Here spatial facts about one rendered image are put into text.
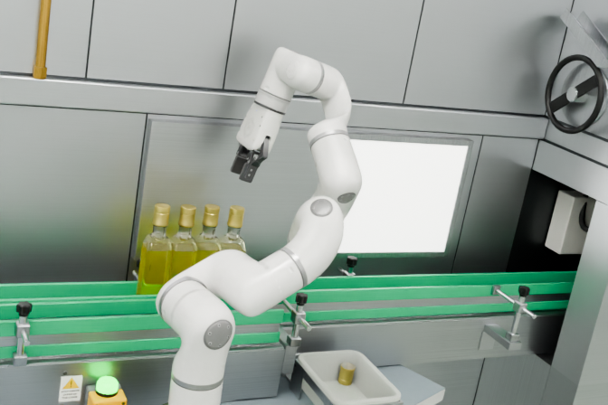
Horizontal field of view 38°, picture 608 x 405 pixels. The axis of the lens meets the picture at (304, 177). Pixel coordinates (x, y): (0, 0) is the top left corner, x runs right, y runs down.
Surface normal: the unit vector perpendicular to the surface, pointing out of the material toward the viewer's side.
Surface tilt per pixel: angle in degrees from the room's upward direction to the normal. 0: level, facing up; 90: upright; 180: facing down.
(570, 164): 90
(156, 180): 90
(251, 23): 90
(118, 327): 90
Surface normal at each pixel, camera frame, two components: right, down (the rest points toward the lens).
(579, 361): -0.89, -0.03
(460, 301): 0.42, 0.31
